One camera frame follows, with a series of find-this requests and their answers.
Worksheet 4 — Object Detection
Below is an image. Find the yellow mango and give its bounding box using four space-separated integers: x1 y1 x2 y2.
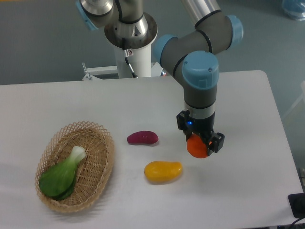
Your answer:
143 161 183 184

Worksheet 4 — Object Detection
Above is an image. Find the black cable on pedestal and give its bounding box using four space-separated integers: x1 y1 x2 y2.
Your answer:
122 37 139 78

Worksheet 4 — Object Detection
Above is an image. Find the green bok choy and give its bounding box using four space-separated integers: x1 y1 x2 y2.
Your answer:
39 146 86 200

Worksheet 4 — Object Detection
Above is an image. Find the blue object top right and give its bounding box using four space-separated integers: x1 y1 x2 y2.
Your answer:
282 0 305 21

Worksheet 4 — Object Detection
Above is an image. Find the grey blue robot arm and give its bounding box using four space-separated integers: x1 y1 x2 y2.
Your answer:
76 0 244 158

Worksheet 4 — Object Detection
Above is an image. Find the purple sweet potato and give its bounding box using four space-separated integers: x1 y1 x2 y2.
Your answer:
127 131 159 145

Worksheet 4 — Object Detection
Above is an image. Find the orange fruit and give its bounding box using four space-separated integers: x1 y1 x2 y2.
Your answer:
187 134 208 159

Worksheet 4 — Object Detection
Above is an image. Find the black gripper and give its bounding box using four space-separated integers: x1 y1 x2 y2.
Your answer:
176 111 225 156

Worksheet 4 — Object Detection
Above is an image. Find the black device at table edge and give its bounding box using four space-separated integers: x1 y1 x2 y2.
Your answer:
288 193 305 218

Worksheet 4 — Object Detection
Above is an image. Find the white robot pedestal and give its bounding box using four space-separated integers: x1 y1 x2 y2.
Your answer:
104 12 158 78

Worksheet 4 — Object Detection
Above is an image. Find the woven wicker basket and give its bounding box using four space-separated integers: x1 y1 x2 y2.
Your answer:
35 121 115 213

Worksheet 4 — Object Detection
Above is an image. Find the white metal base frame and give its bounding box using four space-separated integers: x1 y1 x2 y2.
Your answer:
82 62 119 81

